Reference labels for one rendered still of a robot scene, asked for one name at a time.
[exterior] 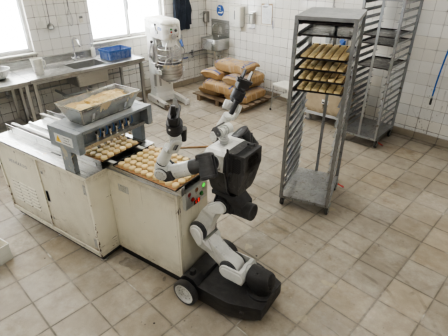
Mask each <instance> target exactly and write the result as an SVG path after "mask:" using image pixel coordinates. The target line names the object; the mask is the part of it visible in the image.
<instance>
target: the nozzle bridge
mask: <svg viewBox="0 0 448 336"><path fill-rule="evenodd" d="M131 115H132V118H133V122H132V118H131ZM125 118H126V120H127V118H129V120H130V122H132V123H130V127H128V124H126V120H125ZM119 120H120V123H121V121H123V122H124V125H125V124H126V125H125V126H124V127H125V128H124V129H122V127H120V128H119V129H118V130H119V131H118V132H116V130H115V123H116V124H117V125H118V127H119V126H120V124H119ZM152 122H153V119H152V112H151V105H150V104H148V103H143V102H140V101H134V102H133V104H132V106H131V107H130V108H128V109H125V110H122V111H120V112H118V113H115V114H112V115H110V116H107V117H104V118H102V119H100V120H97V121H94V122H92V123H90V124H87V125H84V126H83V125H80V124H77V123H74V122H71V121H70V120H68V118H63V119H60V120H58V121H55V122H52V123H49V124H47V129H48V132H49V137H50V140H51V144H52V145H54V146H56V147H59V148H61V154H62V157H63V162H64V165H65V170H67V171H69V172H72V173H74V174H78V173H80V170H79V164H78V160H77V155H79V156H82V155H84V154H86V151H87V150H89V149H91V148H93V147H96V146H98V145H100V144H102V143H104V142H106V141H109V140H111V139H113V138H115V137H118V136H120V135H122V134H124V133H126V132H128V131H131V130H132V134H133V138H135V139H138V140H141V141H144V140H146V138H145V127H144V124H148V125H149V124H151V123H152ZM112 123H113V124H114V131H112V135H110V134H109V126H111V130H113V124H112ZM106 126H107V128H106ZM99 128H100V130H101V136H100V130H99ZM102 129H104V131H105V133H107V129H108V133H107V134H106V135H105V136H106V137H103V134H102ZM96 131H97V133H98V135H99V136H100V137H99V140H98V141H97V140H96V137H95V132H96Z"/></svg>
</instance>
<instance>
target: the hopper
mask: <svg viewBox="0 0 448 336"><path fill-rule="evenodd" d="M108 90H113V91H114V90H119V91H122V92H124V93H126V95H123V96H120V97H117V98H114V99H112V100H109V101H106V102H104V103H100V104H98V105H95V106H92V107H89V108H86V109H84V110H81V111H79V110H76V109H73V108H70V107H69V106H73V105H76V104H77V103H78V102H81V101H84V100H85V99H86V98H91V99H92V98H96V97H98V96H100V95H102V93H104V92H106V91H108ZM139 90H140V89H135V88H132V87H126V86H123V85H118V84H112V85H108V86H106V87H102V88H99V89H96V90H93V91H90V92H87V93H83V94H80V95H77V96H74V97H70V98H68V99H64V100H62V101H58V102H55V103H54V104H56V106H57V107H58V108H59V109H60V110H61V111H62V113H63V114H64V115H65V116H66V117H67V118H68V120H70V121H71V122H74V123H77V124H80V125H83V126H84V125H87V124H90V123H92V122H94V121H97V120H100V119H102V118H104V117H107V116H110V115H112V114H115V113H118V112H120V111H122V110H125V109H128V108H130V107H131V106H132V104H133V102H134V100H135V98H136V96H137V94H138V92H139Z"/></svg>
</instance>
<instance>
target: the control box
mask: <svg viewBox="0 0 448 336"><path fill-rule="evenodd" d="M203 183H205V186H204V187H203V186H202V185H203ZM196 188H198V191H197V192H195V190H196ZM201 191H203V194H202V195H200V192H201ZM189 193H191V196H190V197H188V194H189ZM206 195H207V180H206V181H202V180H199V181H198V182H196V183H195V184H194V185H192V186H191V187H190V188H188V189H187V190H185V191H184V196H182V200H183V210H184V211H187V210H188V209H190V208H191V207H192V206H194V205H195V204H196V203H198V198H199V201H200V200H202V198H204V197H205V196H206ZM193 197H194V198H195V200H194V202H192V201H191V199H192V198H193ZM196 200H197V201H196Z"/></svg>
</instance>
